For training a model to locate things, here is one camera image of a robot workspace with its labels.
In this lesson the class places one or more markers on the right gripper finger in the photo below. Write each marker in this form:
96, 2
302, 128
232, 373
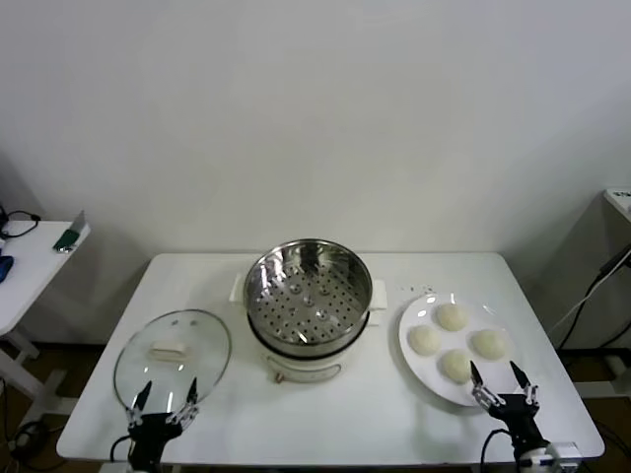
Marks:
520, 377
477, 377

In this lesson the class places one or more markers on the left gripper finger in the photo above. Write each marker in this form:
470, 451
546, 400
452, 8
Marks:
144, 394
192, 391

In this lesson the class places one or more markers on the white electric pot base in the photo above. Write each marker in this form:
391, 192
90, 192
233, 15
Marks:
301, 367

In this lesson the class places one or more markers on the white side table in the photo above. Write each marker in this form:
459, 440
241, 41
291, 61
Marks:
34, 276

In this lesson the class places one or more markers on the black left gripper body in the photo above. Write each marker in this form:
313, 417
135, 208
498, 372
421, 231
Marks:
150, 433

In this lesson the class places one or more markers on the blue small object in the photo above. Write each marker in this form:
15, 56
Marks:
5, 268

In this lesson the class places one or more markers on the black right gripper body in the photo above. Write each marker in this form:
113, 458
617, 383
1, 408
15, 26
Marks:
515, 419

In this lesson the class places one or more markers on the stainless steel steamer basket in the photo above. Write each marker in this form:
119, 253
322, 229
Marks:
276, 315

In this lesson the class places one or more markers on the round glass pot lid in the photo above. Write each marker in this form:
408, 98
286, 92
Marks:
207, 345

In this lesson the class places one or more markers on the white steamed baozi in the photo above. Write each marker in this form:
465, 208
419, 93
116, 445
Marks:
452, 317
425, 340
490, 343
454, 365

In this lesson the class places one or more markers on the white round plate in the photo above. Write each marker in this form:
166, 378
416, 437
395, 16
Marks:
456, 341

